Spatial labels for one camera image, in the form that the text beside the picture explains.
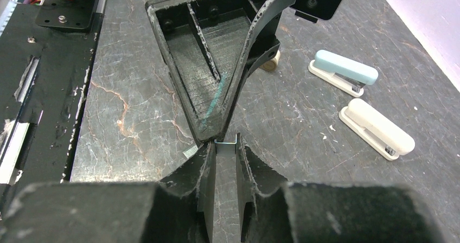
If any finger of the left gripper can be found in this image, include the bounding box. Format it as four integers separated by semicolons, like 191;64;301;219
219;0;296;134
145;0;251;143

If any white stapler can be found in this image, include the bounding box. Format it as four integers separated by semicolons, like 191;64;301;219
338;98;416;161

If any staple strip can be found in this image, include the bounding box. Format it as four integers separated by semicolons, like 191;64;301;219
183;144;198;159
214;134;238;155

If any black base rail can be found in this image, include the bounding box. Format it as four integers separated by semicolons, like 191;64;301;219
1;0;107;212

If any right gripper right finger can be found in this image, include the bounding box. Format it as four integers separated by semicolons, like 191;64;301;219
235;135;444;242

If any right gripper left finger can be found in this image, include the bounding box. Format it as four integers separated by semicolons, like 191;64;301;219
1;142;216;242

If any light blue stapler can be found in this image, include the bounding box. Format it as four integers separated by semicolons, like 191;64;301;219
308;50;379;98

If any small beige stapler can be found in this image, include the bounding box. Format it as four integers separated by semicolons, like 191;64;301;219
259;51;280;72

